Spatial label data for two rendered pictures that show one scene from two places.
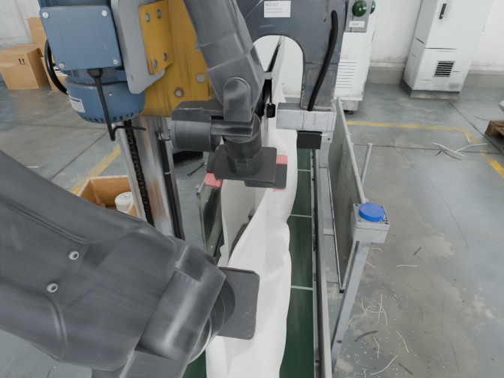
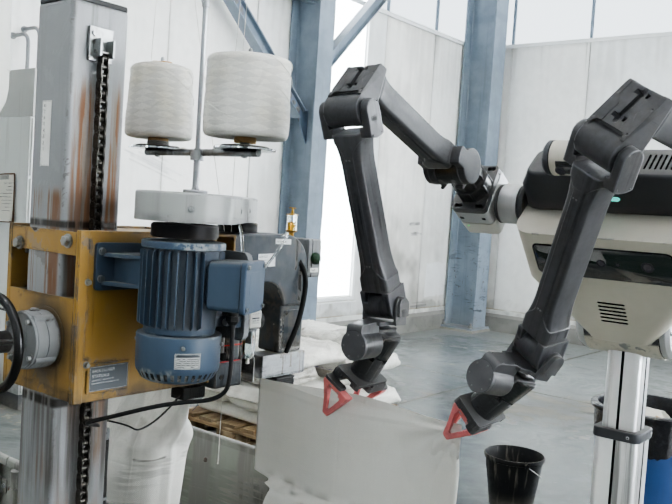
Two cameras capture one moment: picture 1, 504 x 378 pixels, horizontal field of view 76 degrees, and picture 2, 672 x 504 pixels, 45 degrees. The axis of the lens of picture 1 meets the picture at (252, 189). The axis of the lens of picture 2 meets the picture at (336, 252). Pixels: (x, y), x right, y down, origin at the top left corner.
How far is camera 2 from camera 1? 1.45 m
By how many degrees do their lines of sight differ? 64
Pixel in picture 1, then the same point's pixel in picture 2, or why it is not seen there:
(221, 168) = (356, 380)
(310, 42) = (287, 286)
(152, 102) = not seen: hidden behind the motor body
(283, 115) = (267, 362)
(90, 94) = (211, 346)
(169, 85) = not seen: hidden behind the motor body
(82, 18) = (257, 270)
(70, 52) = (250, 298)
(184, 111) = (368, 326)
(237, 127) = (391, 333)
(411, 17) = not seen: outside the picture
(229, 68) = (396, 292)
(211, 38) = (389, 275)
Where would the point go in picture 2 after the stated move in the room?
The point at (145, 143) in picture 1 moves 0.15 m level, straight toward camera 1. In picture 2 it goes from (94, 449) to (167, 458)
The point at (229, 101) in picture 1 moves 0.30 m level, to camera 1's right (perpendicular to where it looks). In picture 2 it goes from (402, 311) to (461, 301)
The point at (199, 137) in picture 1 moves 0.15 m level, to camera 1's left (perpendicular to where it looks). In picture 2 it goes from (378, 343) to (338, 353)
